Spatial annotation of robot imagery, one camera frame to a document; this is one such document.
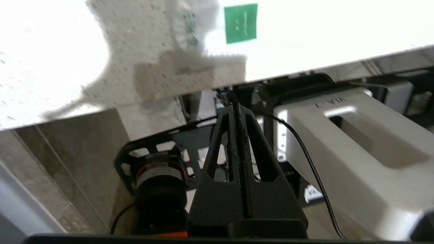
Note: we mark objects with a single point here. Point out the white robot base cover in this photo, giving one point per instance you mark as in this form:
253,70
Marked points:
356,162

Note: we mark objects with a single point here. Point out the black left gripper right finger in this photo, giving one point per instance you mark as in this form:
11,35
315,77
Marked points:
274,203

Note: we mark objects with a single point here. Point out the square frosted packet green label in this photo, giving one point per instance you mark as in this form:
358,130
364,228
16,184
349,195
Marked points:
240,23

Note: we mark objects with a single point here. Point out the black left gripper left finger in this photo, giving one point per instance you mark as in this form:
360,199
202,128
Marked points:
212,203

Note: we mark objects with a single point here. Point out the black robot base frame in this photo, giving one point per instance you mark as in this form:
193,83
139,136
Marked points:
190,139

